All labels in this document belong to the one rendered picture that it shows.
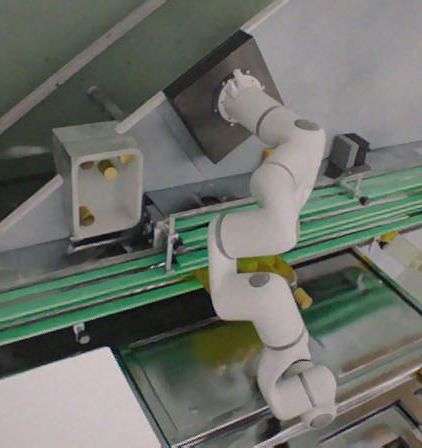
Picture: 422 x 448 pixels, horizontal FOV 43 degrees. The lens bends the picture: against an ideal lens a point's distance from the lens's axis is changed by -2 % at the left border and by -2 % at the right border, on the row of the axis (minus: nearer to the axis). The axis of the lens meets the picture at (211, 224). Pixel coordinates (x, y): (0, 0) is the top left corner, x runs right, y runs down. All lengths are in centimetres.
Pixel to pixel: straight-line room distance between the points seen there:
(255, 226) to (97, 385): 60
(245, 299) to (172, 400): 45
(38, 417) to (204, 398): 38
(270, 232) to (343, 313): 80
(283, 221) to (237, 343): 61
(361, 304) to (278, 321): 81
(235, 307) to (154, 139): 60
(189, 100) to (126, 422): 76
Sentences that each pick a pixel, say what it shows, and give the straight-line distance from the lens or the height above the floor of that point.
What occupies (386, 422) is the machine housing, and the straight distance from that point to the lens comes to 147.
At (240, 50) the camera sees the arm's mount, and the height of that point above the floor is 81.
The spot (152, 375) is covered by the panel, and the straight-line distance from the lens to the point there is 136.
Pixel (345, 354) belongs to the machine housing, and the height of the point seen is 125.
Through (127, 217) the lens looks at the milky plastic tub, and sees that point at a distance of 141.
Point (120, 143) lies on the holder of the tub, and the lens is 132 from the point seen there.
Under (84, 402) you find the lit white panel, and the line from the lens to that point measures 131.
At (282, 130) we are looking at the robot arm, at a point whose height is 106.
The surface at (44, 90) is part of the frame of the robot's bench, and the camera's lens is 187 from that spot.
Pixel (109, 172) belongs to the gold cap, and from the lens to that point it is 132.
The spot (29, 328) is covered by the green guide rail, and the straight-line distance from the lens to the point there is 135.
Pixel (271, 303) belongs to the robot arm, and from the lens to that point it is 93.
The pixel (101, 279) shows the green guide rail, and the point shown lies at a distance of 136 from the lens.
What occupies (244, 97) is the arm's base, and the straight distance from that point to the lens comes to 132.
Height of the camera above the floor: 188
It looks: 43 degrees down
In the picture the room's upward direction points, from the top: 138 degrees clockwise
